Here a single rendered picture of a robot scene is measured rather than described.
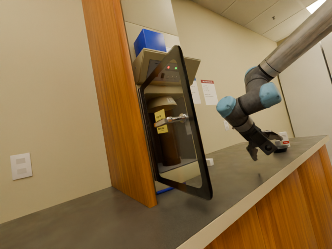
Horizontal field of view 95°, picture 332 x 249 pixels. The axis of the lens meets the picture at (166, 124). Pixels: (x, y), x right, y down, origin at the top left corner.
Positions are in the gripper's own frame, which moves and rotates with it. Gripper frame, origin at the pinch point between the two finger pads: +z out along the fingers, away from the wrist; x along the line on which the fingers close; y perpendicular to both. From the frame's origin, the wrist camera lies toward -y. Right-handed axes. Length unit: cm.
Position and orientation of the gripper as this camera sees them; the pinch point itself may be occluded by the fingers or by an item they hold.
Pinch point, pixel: (269, 151)
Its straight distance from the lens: 84.5
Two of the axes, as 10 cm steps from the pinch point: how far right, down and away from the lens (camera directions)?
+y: -1.5, -4.6, 8.8
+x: -6.7, 7.0, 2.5
